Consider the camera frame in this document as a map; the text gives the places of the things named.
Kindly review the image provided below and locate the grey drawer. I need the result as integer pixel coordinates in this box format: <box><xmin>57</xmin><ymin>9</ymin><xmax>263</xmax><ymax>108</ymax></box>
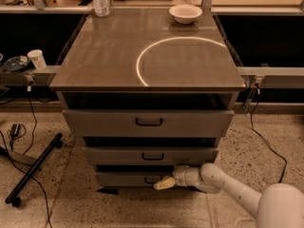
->
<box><xmin>83</xmin><ymin>147</ymin><xmax>218</xmax><ymax>166</ymax></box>
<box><xmin>63</xmin><ymin>109</ymin><xmax>234</xmax><ymax>138</ymax></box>
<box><xmin>94</xmin><ymin>171</ymin><xmax>209</xmax><ymax>188</ymax></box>

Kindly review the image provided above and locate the dark blue plate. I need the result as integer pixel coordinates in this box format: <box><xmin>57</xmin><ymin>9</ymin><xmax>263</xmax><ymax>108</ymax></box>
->
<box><xmin>3</xmin><ymin>56</ymin><xmax>29</xmax><ymax>72</ymax></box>

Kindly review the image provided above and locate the black cable right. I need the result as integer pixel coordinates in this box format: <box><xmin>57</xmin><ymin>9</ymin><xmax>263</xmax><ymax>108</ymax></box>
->
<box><xmin>249</xmin><ymin>83</ymin><xmax>289</xmax><ymax>184</ymax></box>

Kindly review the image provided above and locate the grey top drawer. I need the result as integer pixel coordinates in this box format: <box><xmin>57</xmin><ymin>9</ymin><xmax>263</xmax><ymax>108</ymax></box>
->
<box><xmin>63</xmin><ymin>109</ymin><xmax>234</xmax><ymax>138</ymax></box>

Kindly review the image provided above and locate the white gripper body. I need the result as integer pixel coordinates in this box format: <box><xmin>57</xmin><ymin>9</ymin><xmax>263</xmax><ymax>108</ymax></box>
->
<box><xmin>173</xmin><ymin>165</ymin><xmax>189</xmax><ymax>187</ymax></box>

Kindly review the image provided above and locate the black adapter left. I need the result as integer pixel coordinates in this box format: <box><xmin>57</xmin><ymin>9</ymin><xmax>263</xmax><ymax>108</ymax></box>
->
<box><xmin>9</xmin><ymin>123</ymin><xmax>20</xmax><ymax>139</ymax></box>

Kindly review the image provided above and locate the grey middle drawer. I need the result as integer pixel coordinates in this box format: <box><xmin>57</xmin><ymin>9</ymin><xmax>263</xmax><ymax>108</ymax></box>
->
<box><xmin>83</xmin><ymin>147</ymin><xmax>218</xmax><ymax>166</ymax></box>

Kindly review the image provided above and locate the black cable left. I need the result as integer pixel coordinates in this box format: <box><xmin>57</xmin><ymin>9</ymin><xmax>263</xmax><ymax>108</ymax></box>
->
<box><xmin>0</xmin><ymin>85</ymin><xmax>53</xmax><ymax>228</ymax></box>

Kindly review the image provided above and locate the grey drawer cabinet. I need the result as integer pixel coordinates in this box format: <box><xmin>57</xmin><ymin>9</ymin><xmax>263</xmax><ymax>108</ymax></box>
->
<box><xmin>51</xmin><ymin>9</ymin><xmax>245</xmax><ymax>175</ymax></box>

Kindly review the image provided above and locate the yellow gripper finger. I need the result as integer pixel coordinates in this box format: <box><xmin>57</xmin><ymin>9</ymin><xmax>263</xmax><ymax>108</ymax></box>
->
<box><xmin>153</xmin><ymin>176</ymin><xmax>176</xmax><ymax>190</ymax></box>

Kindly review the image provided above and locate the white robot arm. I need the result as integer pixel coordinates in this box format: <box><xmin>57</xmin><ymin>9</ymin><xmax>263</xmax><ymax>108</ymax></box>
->
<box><xmin>153</xmin><ymin>162</ymin><xmax>304</xmax><ymax>228</ymax></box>

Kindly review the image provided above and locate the grey bottom drawer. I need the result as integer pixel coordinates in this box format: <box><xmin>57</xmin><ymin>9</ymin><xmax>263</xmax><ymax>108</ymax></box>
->
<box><xmin>94</xmin><ymin>171</ymin><xmax>209</xmax><ymax>188</ymax></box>

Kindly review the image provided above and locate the black cable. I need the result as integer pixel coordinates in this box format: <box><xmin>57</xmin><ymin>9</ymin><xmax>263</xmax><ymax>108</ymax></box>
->
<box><xmin>0</xmin><ymin>85</ymin><xmax>53</xmax><ymax>228</ymax></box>
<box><xmin>249</xmin><ymin>83</ymin><xmax>289</xmax><ymax>184</ymax></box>

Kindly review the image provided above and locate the white paper cup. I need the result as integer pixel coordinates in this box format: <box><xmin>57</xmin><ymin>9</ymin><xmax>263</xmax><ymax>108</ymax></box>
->
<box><xmin>28</xmin><ymin>49</ymin><xmax>47</xmax><ymax>69</ymax></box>

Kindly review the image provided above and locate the black bar with wheels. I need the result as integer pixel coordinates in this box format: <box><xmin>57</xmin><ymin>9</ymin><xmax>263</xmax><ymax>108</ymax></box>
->
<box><xmin>5</xmin><ymin>133</ymin><xmax>63</xmax><ymax>207</ymax></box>

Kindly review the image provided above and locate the white bowl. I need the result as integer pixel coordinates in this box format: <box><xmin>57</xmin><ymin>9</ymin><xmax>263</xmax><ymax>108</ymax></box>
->
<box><xmin>169</xmin><ymin>4</ymin><xmax>202</xmax><ymax>25</ymax></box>

